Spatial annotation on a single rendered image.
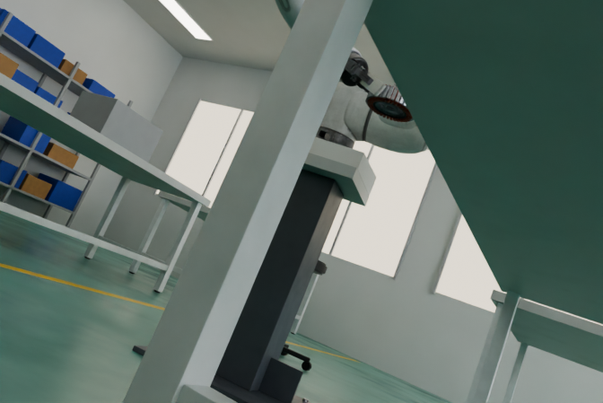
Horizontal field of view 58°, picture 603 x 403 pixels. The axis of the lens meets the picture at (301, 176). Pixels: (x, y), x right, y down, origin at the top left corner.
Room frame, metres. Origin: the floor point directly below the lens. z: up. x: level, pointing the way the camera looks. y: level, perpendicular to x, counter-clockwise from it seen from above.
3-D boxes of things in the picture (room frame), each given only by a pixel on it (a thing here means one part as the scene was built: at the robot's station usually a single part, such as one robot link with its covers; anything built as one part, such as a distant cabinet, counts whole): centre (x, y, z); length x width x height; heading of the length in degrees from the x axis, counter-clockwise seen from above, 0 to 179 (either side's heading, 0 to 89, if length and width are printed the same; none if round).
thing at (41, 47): (6.44, 3.55, 1.89); 0.42 x 0.42 x 0.22; 59
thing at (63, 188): (7.45, 2.94, 0.43); 0.42 x 0.42 x 0.30; 59
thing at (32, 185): (7.09, 3.17, 0.39); 0.40 x 0.36 x 0.21; 58
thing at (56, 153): (7.21, 3.10, 0.87); 0.42 x 0.40 x 0.19; 148
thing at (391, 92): (1.10, -0.12, 0.77); 0.11 x 0.11 x 0.04
